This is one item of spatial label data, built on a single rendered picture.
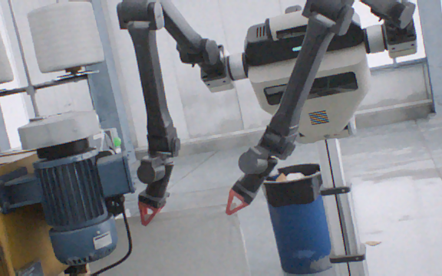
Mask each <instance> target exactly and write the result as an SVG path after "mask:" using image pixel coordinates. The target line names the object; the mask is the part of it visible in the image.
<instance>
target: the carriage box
mask: <svg viewBox="0 0 442 276"><path fill-rule="evenodd" d="M37 160H39V158H38V154H37V150H36V149H32V150H27V151H22V152H18V153H9V154H5V155H0V175H3V174H6V173H9V172H11V171H13V170H16V169H19V168H21V167H23V166H26V167H27V168H28V174H29V173H35V172H34V170H35V168H34V167H33V162H35V161H37ZM51 227H53V226H50V225H48V224H46V221H45V215H44V213H43V209H42V206H41V203H40V202H39V203H35V204H31V205H25V206H23V207H21V208H20V209H17V210H15V211H13V212H11V213H9V214H7V215H3V209H2V208H1V205H0V276H21V273H22V272H23V271H24V270H26V269H27V268H30V267H31V266H32V265H33V264H35V263H36V262H37V261H39V260H40V262H41V266H42V269H43V272H44V276H57V275H59V274H60V273H61V272H62V271H63V270H65V269H66V268H68V267H69V266H70V265H69V264H63V263H61V262H60V261H59V260H58V259H57V258H56V257H55V256H54V251H53V248H52V244H51V240H48V237H50V236H49V233H48V231H49V229H50V228H51Z"/></svg>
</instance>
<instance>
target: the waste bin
mask: <svg viewBox="0 0 442 276"><path fill-rule="evenodd" d="M317 170H318V172H317ZM282 173H283V174H284V175H285V176H287V175H288V174H290V173H301V174H302V175H304V176H305V177H302V178H299V179H292V180H286V181H275V180H276V179H277V178H278V177H279V176H280V175H281V174H282ZM321 186H322V171H321V167H320V163H298V164H292V165H288V166H282V167H279V168H276V169H274V170H273V171H272V172H271V173H270V175H269V177H267V178H266V181H265V182H264V183H263V184H262V191H263V194H264V196H265V198H266V201H267V205H268V208H269V214H270V218H271V222H272V228H273V231H274V235H275V241H276V244H277V249H278V255H279V260H280V265H281V268H282V270H283V271H285V272H288V273H290V274H312V273H316V272H320V271H324V270H327V269H328V268H330V267H332V263H330V261H329V259H328V257H329V253H330V249H331V247H332V246H331V242H330V238H329V233H328V225H327V221H326V217H325V209H324V206H323V197H322V196H321V193H320V188H321Z"/></svg>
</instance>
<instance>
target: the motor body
mask: <svg viewBox="0 0 442 276"><path fill-rule="evenodd" d="M97 154H98V151H97V148H95V147H91V148H88V149H85V150H82V151H80V152H77V153H72V154H69V155H66V156H59V157H55V158H50V159H39V160H37V161H35V162H33V167H34V168H35V170H34V172H35V176H36V177H37V180H38V178H39V179H40V183H41V188H40V185H39V181H38V187H39V190H40V193H41V191H42V195H43V199H44V200H42V197H41V195H40V197H41V206H42V209H43V213H44V215H45V221H46V224H48V225H50V226H53V227H51V228H50V229H49V231H48V233H49V236H50V237H48V240H51V244H52V248H53V251H54V256H55V257H56V258H57V259H58V260H59V261H60V262H61V263H63V264H65V265H82V264H86V263H89V262H92V261H96V260H98V259H102V258H105V257H107V256H108V255H110V254H111V253H112V252H113V251H114V250H115V249H116V247H117V243H118V236H117V229H116V225H115V222H116V221H117V220H116V219H115V218H114V215H113V214H112V213H110V212H107V208H106V205H105V199H104V197H103V195H100V192H99V188H98V184H97V179H96V172H95V168H94V167H95V166H96V157H95V156H96V155H97Z"/></svg>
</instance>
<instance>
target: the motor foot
mask: <svg viewBox="0 0 442 276"><path fill-rule="evenodd" d="M40 195H41V197H42V200H44V199H43V195H42V191H41V193H40V190H39V187H38V180H37V177H36V176H35V174H34V173H29V174H28V168H27V167H26V166H23V167H21V168H19V169H16V170H13V171H11V172H7V173H6V174H3V175H0V205H1V208H2V209H3V215H7V214H9V213H11V212H13V211H15V210H17V209H20V208H21V207H23V206H25V205H31V204H35V203H39V202H41V197H40Z"/></svg>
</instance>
